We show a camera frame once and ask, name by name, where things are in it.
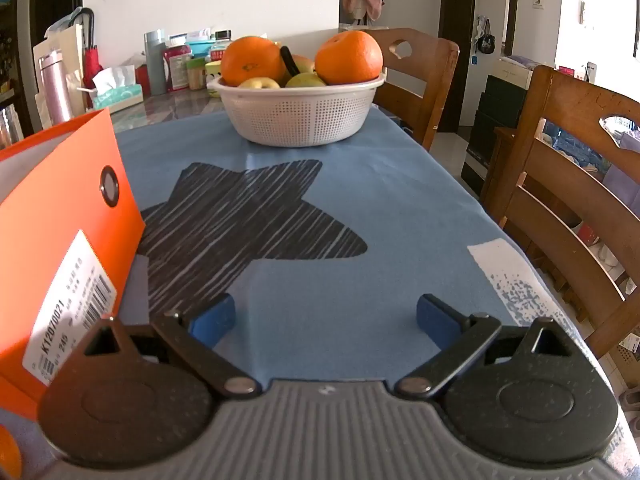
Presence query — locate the pink thermos bottle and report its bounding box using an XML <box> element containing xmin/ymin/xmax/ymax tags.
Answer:
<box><xmin>39</xmin><ymin>49</ymin><xmax>75</xmax><ymax>128</ymax></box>

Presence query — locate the dark curved stem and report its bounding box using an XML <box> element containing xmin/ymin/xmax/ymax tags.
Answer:
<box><xmin>279</xmin><ymin>46</ymin><xmax>301</xmax><ymax>77</ymax></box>

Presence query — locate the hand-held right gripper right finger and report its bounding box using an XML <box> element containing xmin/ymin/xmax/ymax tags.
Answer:
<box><xmin>394</xmin><ymin>293</ymin><xmax>578</xmax><ymax>402</ymax></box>

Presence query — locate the beige paper bag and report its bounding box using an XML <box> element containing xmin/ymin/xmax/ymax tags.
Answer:
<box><xmin>32</xmin><ymin>25</ymin><xmax>86</xmax><ymax>128</ymax></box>

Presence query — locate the black hanging handbag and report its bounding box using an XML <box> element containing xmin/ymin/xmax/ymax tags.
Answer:
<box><xmin>475</xmin><ymin>19</ymin><xmax>497</xmax><ymax>55</ymax></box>

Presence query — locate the wooden dining chair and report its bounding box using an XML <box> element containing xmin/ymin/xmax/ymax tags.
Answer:
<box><xmin>360</xmin><ymin>27</ymin><xmax>461</xmax><ymax>152</ymax></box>
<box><xmin>497</xmin><ymin>64</ymin><xmax>640</xmax><ymax>361</ymax></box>

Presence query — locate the red snack packet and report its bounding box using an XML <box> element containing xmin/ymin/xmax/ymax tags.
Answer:
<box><xmin>164</xmin><ymin>45</ymin><xmax>193</xmax><ymax>92</ymax></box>

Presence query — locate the green tissue box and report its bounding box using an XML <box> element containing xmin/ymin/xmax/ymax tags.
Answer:
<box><xmin>90</xmin><ymin>65</ymin><xmax>145</xmax><ymax>113</ymax></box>

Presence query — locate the black cabinet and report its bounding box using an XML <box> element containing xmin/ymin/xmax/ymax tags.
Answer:
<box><xmin>460</xmin><ymin>74</ymin><xmax>531</xmax><ymax>198</ymax></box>

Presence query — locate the blue star-print tablecloth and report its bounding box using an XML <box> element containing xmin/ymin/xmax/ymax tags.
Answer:
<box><xmin>0</xmin><ymin>102</ymin><xmax>628</xmax><ymax>480</ymax></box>

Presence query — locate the yellow apple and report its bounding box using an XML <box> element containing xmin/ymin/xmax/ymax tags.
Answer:
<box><xmin>237</xmin><ymin>76</ymin><xmax>281</xmax><ymax>90</ymax></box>

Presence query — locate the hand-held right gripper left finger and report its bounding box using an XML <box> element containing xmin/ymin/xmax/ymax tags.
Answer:
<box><xmin>75</xmin><ymin>292</ymin><xmax>262</xmax><ymax>402</ymax></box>

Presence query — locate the green apple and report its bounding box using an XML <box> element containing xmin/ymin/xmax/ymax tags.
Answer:
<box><xmin>285</xmin><ymin>72</ymin><xmax>327</xmax><ymax>89</ymax></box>

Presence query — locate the large orange with sticker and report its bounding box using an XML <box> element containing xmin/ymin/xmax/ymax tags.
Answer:
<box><xmin>220</xmin><ymin>36</ymin><xmax>287</xmax><ymax>87</ymax></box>

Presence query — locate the grey tall bottle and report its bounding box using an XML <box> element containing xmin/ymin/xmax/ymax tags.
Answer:
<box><xmin>144</xmin><ymin>29</ymin><xmax>168</xmax><ymax>96</ymax></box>

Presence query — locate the orange cardboard box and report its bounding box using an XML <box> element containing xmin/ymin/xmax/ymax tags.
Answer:
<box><xmin>0</xmin><ymin>107</ymin><xmax>147</xmax><ymax>421</ymax></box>

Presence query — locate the white perforated plastic basket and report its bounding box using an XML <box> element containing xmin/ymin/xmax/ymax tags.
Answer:
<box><xmin>206</xmin><ymin>71</ymin><xmax>387</xmax><ymax>148</ymax></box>

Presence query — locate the teal plastic container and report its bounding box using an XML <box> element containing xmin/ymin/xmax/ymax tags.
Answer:
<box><xmin>185</xmin><ymin>35</ymin><xmax>217</xmax><ymax>58</ymax></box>

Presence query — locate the red folding umbrella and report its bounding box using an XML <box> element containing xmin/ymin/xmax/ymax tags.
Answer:
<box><xmin>70</xmin><ymin>7</ymin><xmax>104</xmax><ymax>92</ymax></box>

